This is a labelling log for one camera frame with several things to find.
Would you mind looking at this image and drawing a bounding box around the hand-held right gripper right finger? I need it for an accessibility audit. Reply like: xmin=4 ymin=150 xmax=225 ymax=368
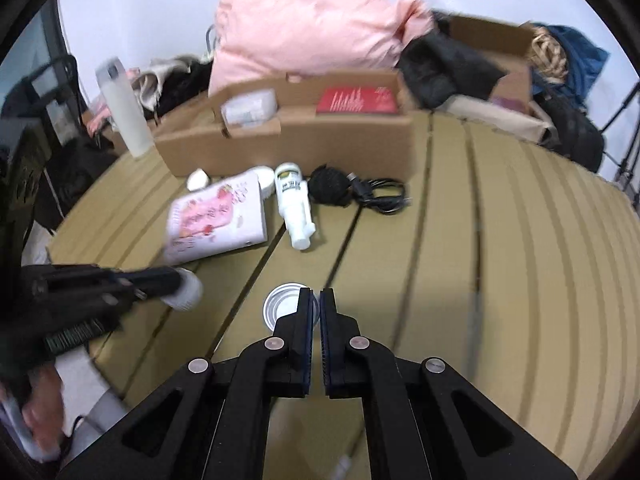
xmin=320 ymin=287 xmax=578 ymax=480

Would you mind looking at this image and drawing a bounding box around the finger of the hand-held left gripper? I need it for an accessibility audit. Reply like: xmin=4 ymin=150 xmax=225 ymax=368
xmin=24 ymin=262 xmax=184 ymax=337

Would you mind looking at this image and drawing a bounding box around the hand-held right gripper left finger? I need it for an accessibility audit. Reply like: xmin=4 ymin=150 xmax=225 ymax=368
xmin=57 ymin=287 xmax=315 ymax=480

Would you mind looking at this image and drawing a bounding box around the small white jar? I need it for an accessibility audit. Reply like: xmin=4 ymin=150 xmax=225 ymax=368
xmin=162 ymin=268 xmax=204 ymax=311

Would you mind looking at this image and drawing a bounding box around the silver metal tin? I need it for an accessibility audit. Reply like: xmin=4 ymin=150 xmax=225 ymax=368
xmin=262 ymin=283 xmax=307 ymax=332

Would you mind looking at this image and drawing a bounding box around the pink and white book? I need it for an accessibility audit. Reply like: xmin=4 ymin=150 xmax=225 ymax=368
xmin=162 ymin=170 xmax=268 ymax=265

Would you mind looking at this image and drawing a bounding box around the small white lid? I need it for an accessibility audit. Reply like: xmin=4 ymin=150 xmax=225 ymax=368
xmin=186 ymin=168 xmax=212 ymax=192

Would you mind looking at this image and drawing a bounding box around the white tube bottle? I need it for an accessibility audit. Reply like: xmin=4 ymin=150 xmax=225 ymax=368
xmin=274 ymin=162 xmax=316 ymax=251

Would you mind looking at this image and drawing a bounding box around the black cable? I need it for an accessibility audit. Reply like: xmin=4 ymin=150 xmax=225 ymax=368
xmin=347 ymin=172 xmax=412 ymax=214

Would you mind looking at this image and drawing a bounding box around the brown cardboard tray box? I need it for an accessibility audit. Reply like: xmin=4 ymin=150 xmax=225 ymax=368
xmin=154 ymin=71 xmax=416 ymax=177

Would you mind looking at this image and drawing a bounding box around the person's left forearm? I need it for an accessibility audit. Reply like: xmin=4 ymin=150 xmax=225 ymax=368
xmin=0 ymin=395 xmax=51 ymax=463

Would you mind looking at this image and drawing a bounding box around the person's left hand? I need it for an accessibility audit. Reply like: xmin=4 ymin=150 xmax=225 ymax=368
xmin=22 ymin=367 xmax=66 ymax=456

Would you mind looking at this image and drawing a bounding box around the white thermos bottle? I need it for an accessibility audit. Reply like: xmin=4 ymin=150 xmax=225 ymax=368
xmin=95 ymin=57 xmax=156 ymax=158

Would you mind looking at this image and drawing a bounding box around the black cloth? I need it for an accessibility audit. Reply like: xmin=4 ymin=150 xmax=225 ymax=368
xmin=150 ymin=60 xmax=216 ymax=116

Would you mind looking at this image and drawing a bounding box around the white plastic container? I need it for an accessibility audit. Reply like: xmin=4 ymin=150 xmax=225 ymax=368
xmin=221 ymin=89 xmax=279 ymax=126

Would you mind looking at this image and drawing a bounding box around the beige cloth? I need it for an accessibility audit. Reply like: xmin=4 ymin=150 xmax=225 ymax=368
xmin=135 ymin=56 xmax=193 ymax=111

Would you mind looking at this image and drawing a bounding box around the black cart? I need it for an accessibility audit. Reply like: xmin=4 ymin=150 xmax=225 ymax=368
xmin=0 ymin=55 xmax=86 ymax=201

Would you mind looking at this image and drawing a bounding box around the red and green box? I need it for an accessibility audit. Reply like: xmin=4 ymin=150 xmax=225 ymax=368
xmin=316 ymin=86 xmax=401 ymax=115

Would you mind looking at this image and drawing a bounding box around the pink down jacket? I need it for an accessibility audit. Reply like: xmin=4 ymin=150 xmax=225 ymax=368
xmin=207 ymin=0 xmax=436 ymax=96

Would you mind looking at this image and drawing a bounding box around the black cloth bag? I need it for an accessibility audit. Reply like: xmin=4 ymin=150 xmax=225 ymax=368
xmin=397 ymin=34 xmax=507 ymax=110

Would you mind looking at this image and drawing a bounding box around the black suitcase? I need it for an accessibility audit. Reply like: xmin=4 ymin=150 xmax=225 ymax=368
xmin=532 ymin=90 xmax=606 ymax=173

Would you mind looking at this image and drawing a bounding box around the open cardboard box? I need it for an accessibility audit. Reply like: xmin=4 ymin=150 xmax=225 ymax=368
xmin=440 ymin=12 xmax=538 ymax=111

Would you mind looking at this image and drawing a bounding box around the woven rattan basket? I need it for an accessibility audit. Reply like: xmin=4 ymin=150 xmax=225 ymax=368
xmin=529 ymin=27 xmax=571 ymax=83

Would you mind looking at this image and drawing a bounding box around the black tripod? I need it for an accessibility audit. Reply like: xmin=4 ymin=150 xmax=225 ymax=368
xmin=600 ymin=82 xmax=640 ymax=191

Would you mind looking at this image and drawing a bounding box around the blue cloth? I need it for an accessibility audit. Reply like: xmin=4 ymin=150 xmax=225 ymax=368
xmin=532 ymin=22 xmax=610 ymax=106

